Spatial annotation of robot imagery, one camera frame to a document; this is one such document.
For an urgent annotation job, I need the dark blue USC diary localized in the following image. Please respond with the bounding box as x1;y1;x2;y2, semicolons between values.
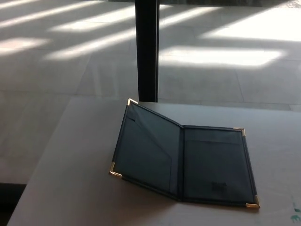
108;98;261;203

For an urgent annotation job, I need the black vertical pillar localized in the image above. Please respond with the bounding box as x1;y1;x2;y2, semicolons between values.
135;0;161;103

